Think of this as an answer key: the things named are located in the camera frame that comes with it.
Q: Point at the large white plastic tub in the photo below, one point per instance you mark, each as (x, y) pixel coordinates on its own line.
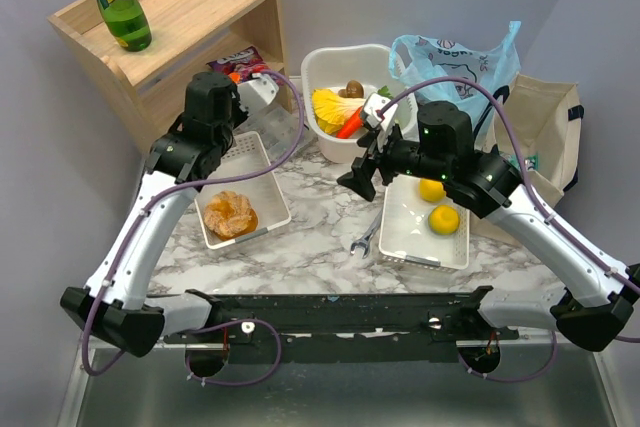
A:
(332, 68)

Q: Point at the green snack packet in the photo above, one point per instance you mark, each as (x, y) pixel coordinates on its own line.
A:
(530, 162)

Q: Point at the wooden shelf unit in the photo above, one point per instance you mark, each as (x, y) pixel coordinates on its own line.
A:
(146, 89)

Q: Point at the light blue plastic grocery bag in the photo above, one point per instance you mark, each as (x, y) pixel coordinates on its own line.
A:
(414, 59)

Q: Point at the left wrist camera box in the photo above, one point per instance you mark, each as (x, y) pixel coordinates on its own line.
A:
(257, 93)

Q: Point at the red chili pepper toy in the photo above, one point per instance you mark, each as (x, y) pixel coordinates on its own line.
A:
(354, 123)

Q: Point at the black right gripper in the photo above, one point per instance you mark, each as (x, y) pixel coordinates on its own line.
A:
(379, 161)

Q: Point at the green glass bottle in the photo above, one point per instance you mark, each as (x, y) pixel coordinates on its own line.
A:
(127, 23)

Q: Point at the green lime toy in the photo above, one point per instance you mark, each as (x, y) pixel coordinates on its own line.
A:
(444, 220)

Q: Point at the silver combination wrench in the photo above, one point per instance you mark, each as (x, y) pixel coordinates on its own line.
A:
(363, 243)

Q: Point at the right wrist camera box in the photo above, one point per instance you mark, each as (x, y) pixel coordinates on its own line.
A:
(378, 116)

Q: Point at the white perforated plastic basket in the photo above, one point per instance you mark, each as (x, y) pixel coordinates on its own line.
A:
(405, 234)

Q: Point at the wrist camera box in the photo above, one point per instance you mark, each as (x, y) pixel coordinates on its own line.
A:
(378, 116)
(257, 93)

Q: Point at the clear plastic organizer box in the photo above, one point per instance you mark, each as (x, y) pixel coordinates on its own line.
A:
(276, 127)

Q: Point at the floral canvas tote bag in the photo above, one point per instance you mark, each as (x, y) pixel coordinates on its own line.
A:
(546, 118)

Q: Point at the yellow cabbage toy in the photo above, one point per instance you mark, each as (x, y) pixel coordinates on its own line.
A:
(333, 111)

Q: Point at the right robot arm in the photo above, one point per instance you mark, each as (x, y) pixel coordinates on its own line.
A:
(598, 293)

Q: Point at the pink candy bag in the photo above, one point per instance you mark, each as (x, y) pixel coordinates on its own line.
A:
(241, 65)

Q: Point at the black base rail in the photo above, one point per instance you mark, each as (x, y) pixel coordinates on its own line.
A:
(347, 328)

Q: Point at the yellow lemon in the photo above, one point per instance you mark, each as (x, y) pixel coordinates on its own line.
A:
(431, 191)

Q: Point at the orange bread slice toy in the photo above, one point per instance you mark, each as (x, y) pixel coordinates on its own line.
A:
(229, 215)

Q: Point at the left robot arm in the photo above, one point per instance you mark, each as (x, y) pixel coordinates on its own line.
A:
(112, 305)

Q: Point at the brown mushroom toy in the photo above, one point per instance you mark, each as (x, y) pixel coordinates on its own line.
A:
(353, 89)

